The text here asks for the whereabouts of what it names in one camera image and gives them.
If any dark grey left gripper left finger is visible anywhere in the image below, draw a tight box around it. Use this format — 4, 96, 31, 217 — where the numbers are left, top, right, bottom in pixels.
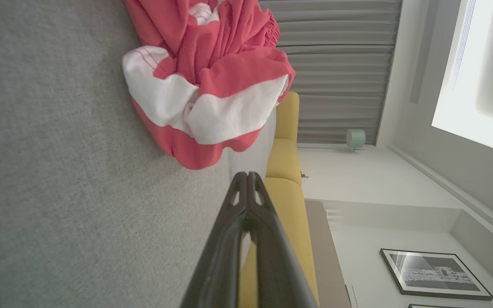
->
180, 172, 247, 308

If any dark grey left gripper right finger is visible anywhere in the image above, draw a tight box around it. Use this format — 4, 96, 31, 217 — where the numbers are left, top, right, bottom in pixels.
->
246, 172, 318, 308

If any red and white shirt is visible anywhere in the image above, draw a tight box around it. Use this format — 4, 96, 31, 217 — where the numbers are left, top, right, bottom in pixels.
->
122, 0, 296, 170

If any beige wooden panel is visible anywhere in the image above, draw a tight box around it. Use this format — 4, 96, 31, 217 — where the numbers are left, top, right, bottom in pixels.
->
304, 199, 352, 308

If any teal table lamp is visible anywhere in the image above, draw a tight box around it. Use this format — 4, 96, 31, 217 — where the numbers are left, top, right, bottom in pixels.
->
346, 128, 366, 153

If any grey fabric sofa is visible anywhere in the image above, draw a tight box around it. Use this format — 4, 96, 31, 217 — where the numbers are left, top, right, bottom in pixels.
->
0, 0, 278, 308

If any grey pleated curtain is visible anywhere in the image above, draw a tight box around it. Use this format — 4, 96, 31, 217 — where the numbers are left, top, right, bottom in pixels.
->
258, 0, 403, 146

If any bright recessed ceiling light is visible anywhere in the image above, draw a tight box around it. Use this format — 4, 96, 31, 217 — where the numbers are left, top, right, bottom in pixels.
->
431, 0, 493, 159

